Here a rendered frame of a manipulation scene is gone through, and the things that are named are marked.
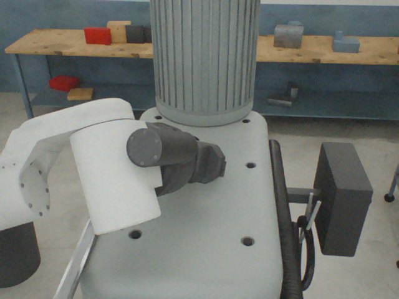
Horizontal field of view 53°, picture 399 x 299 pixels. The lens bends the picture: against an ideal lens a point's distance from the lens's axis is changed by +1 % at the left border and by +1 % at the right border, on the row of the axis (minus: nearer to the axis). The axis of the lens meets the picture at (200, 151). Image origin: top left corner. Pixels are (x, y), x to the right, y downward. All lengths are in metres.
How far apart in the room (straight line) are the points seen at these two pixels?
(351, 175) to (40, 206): 0.71
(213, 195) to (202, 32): 0.27
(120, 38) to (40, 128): 4.21
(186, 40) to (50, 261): 2.68
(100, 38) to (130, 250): 4.11
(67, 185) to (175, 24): 3.27
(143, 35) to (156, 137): 4.17
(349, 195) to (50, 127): 0.70
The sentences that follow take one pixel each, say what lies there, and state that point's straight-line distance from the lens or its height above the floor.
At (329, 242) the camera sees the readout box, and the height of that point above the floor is 1.56.
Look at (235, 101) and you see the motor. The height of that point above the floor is 1.94.
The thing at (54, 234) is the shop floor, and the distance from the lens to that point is 3.42.
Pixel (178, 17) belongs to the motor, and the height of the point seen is 2.09.
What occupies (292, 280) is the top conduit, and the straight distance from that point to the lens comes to 0.60.
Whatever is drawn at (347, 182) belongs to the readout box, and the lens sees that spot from 0.94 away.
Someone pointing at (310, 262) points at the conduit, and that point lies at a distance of 1.05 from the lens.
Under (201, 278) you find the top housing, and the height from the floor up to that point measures 1.89.
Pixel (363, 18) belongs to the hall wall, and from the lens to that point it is 5.05.
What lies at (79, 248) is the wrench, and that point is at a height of 1.90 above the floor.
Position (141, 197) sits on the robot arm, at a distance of 0.37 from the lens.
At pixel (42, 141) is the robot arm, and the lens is 0.40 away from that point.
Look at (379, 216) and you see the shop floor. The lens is 3.68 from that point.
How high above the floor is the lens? 2.26
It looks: 33 degrees down
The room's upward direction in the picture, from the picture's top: straight up
